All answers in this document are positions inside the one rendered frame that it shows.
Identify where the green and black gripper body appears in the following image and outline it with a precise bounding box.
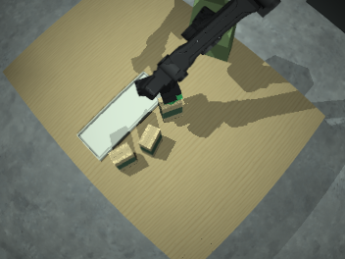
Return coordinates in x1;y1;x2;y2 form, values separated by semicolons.
161;81;181;104

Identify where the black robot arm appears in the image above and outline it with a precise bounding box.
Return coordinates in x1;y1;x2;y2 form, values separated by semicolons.
134;0;281;100

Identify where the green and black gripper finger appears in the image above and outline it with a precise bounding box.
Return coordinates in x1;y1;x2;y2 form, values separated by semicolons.
168;94;183;105

